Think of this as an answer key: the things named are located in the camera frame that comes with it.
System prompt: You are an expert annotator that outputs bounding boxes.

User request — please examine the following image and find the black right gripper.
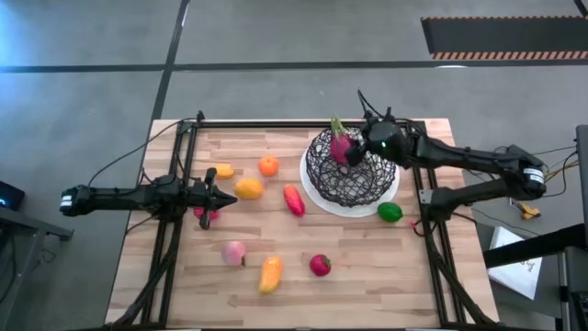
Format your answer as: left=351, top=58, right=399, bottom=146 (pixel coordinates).
left=344, top=117, right=413, bottom=169

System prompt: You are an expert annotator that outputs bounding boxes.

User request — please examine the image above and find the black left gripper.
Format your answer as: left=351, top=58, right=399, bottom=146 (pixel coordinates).
left=186, top=167, right=239, bottom=231

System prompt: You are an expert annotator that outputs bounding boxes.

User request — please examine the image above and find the pink dragon fruit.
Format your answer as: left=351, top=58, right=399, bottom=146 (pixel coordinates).
left=329, top=115, right=357, bottom=166

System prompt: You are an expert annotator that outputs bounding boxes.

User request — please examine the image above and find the large yellow mango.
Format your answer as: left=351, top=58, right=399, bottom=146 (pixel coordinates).
left=232, top=177, right=266, bottom=201

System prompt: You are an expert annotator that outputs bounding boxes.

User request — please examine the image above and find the red bell pepper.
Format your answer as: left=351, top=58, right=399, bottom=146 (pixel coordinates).
left=192, top=206, right=221, bottom=223

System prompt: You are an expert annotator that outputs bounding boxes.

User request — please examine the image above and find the pink peach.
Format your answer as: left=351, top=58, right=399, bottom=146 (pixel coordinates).
left=220, top=240, right=248, bottom=267

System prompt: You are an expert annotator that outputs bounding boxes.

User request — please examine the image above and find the round orange tangerine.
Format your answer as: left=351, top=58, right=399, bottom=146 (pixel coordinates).
left=257, top=154, right=280, bottom=177

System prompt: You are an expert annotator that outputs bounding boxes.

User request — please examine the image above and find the green lime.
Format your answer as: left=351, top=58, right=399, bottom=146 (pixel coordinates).
left=377, top=200, right=404, bottom=223

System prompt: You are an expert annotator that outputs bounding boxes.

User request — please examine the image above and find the red oblong mango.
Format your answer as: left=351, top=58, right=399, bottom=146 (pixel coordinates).
left=282, top=183, right=307, bottom=218

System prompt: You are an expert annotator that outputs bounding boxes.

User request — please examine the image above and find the yellow-orange mango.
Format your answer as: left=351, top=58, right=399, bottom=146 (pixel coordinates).
left=257, top=256, right=285, bottom=296

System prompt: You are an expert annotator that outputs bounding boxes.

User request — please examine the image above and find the red strawberry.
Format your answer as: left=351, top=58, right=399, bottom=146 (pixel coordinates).
left=309, top=253, right=333, bottom=278

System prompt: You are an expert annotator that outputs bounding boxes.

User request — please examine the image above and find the black hazard-striped floor mat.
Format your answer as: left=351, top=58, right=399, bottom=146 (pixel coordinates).
left=421, top=16, right=588, bottom=61

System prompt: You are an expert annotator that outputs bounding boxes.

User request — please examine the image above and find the grey side table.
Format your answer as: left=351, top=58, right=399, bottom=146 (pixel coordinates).
left=0, top=206, right=74, bottom=331

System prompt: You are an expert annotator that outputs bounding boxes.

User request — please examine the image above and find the white paper sheet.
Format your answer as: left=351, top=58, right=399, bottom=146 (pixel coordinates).
left=486, top=225, right=544, bottom=301

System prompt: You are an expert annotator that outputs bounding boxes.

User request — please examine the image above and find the black desk beam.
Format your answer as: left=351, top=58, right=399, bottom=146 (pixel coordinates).
left=481, top=223, right=588, bottom=270

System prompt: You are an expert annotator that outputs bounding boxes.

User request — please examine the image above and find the black device with light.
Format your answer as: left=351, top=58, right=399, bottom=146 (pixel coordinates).
left=0, top=179, right=27, bottom=211

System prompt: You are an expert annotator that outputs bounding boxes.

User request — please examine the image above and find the grey cabinet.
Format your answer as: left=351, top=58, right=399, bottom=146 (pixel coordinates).
left=558, top=123, right=588, bottom=331

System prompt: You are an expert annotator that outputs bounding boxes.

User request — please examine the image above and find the dark woven wire basket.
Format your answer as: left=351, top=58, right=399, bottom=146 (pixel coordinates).
left=305, top=127, right=398, bottom=209

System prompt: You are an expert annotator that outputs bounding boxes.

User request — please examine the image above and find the black aluminium table frame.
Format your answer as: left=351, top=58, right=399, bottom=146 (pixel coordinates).
left=105, top=109, right=500, bottom=330

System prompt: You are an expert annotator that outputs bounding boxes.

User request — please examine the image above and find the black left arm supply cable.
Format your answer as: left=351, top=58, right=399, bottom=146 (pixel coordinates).
left=86, top=117, right=199, bottom=188

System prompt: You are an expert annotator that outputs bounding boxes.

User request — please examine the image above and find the yellow cable connector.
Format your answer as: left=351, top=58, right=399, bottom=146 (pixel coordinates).
left=521, top=201, right=542, bottom=221

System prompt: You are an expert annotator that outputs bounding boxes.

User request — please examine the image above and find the yellow floor cable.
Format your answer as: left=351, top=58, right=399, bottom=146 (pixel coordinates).
left=544, top=159, right=581, bottom=183

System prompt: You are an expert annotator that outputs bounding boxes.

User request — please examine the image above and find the black floor cable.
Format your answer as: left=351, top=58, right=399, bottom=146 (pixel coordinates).
left=541, top=145, right=581, bottom=200

